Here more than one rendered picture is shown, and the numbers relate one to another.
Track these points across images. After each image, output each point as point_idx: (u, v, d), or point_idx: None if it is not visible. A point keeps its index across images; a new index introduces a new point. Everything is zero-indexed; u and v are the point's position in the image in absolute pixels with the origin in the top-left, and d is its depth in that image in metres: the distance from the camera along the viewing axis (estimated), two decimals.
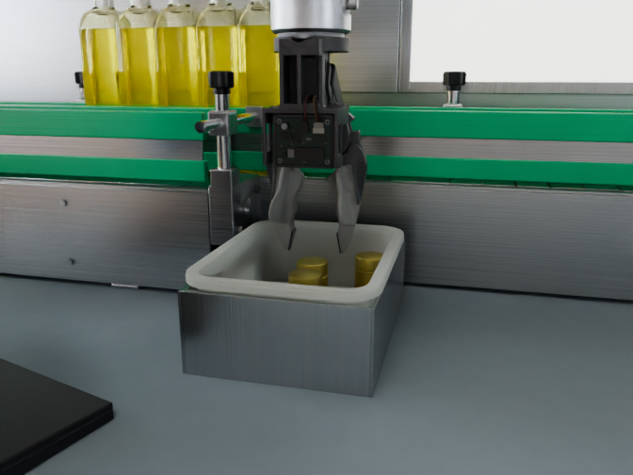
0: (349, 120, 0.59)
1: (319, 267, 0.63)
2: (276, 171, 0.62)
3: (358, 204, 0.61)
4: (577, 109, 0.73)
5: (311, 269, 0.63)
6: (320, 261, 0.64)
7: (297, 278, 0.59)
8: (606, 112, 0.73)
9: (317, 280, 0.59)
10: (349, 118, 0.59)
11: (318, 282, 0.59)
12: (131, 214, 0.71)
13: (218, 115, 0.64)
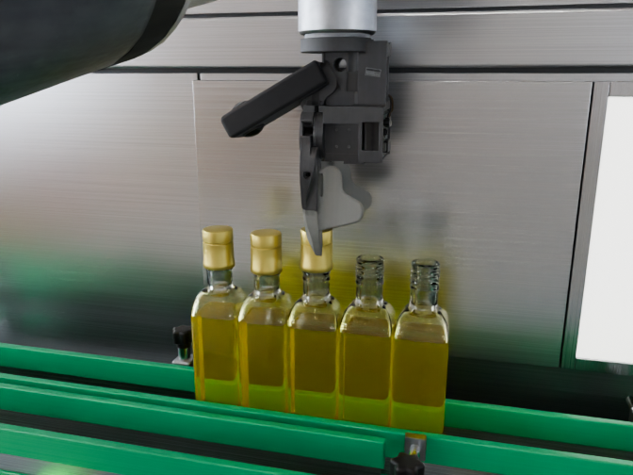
0: None
1: (330, 228, 0.64)
2: (317, 178, 0.58)
3: None
4: None
5: (332, 231, 0.63)
6: None
7: None
8: None
9: None
10: None
11: None
12: None
13: None
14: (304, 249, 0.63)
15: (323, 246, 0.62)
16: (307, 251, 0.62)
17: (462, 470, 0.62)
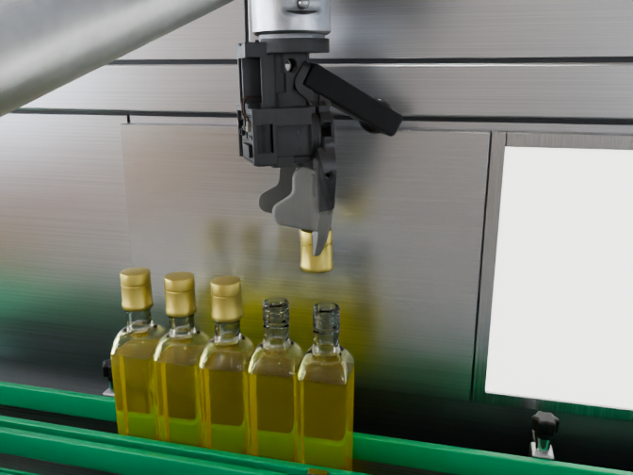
0: (320, 122, 0.57)
1: (239, 279, 0.67)
2: (295, 168, 0.65)
3: (320, 211, 0.59)
4: None
5: (240, 283, 0.67)
6: (229, 277, 0.68)
7: (331, 228, 0.63)
8: None
9: None
10: (320, 120, 0.57)
11: None
12: None
13: None
14: (213, 300, 0.66)
15: (230, 297, 0.66)
16: (216, 302, 0.66)
17: None
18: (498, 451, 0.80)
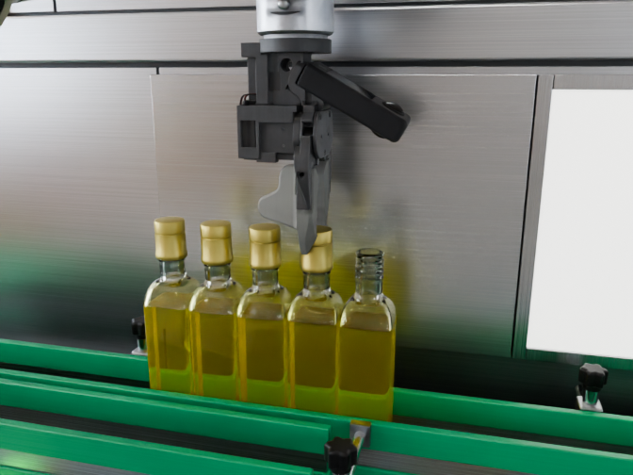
0: (301, 122, 0.57)
1: (279, 226, 0.65)
2: (316, 166, 0.66)
3: (298, 209, 0.59)
4: None
5: (280, 229, 0.65)
6: (267, 224, 0.65)
7: (330, 230, 0.63)
8: None
9: (326, 228, 0.65)
10: (301, 119, 0.57)
11: (325, 230, 0.65)
12: None
13: None
14: (251, 246, 0.64)
15: (269, 243, 0.64)
16: (254, 248, 0.64)
17: (406, 457, 0.63)
18: None
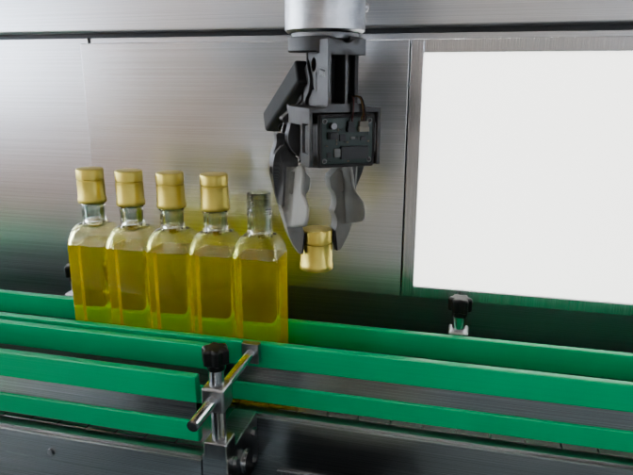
0: None
1: (183, 172, 0.74)
2: (285, 175, 0.60)
3: None
4: (590, 352, 0.70)
5: (183, 174, 0.74)
6: (173, 171, 0.74)
7: (224, 174, 0.72)
8: (619, 357, 0.69)
9: (224, 174, 0.74)
10: None
11: None
12: (121, 470, 0.68)
13: (212, 394, 0.61)
14: (157, 188, 0.73)
15: (172, 186, 0.73)
16: (159, 190, 0.73)
17: (292, 373, 0.72)
18: None
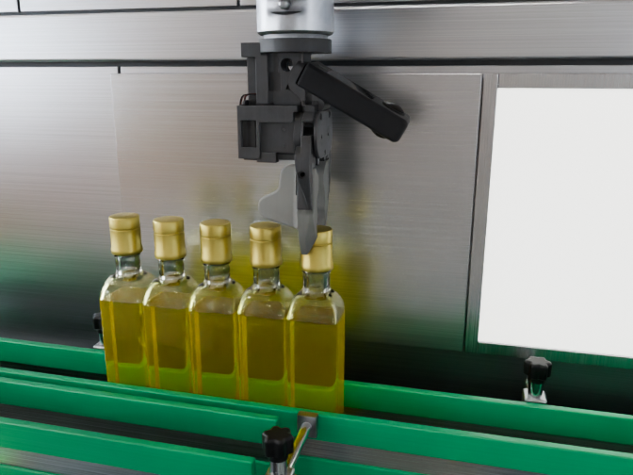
0: (302, 122, 0.57)
1: (229, 221, 0.67)
2: (315, 167, 0.66)
3: (298, 209, 0.59)
4: None
5: (230, 224, 0.66)
6: (219, 220, 0.67)
7: (277, 226, 0.64)
8: None
9: (276, 224, 0.66)
10: (302, 119, 0.57)
11: (275, 226, 0.66)
12: None
13: None
14: (202, 241, 0.65)
15: (219, 238, 0.65)
16: (204, 243, 0.65)
17: (352, 448, 0.65)
18: None
